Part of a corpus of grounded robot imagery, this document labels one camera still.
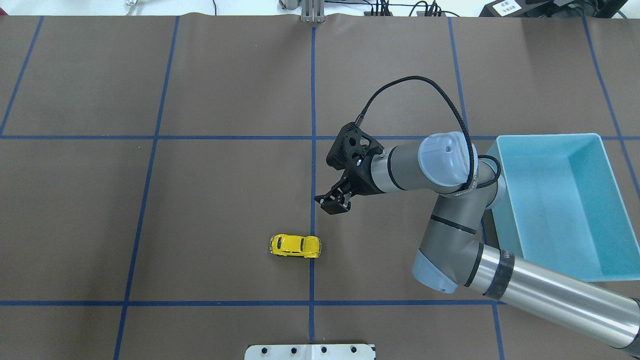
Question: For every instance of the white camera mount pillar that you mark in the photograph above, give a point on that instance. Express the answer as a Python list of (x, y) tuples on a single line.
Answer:
[(336, 351)]

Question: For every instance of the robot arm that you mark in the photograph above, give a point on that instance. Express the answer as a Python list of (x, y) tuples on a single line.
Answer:
[(449, 254)]

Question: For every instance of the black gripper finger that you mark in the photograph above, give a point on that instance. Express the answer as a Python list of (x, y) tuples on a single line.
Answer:
[(338, 199)]

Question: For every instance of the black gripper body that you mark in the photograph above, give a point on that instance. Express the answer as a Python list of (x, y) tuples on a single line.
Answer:
[(361, 181)]

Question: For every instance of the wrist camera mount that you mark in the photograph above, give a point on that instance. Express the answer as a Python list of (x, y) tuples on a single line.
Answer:
[(353, 150)]

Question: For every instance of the aluminium frame post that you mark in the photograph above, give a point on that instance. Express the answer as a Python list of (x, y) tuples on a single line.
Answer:
[(312, 11)]

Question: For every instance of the light blue plastic bin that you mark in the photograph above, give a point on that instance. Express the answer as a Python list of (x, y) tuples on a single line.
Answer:
[(563, 208)]

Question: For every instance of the yellow beetle toy car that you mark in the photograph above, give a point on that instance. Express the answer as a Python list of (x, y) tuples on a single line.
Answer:
[(299, 246)]

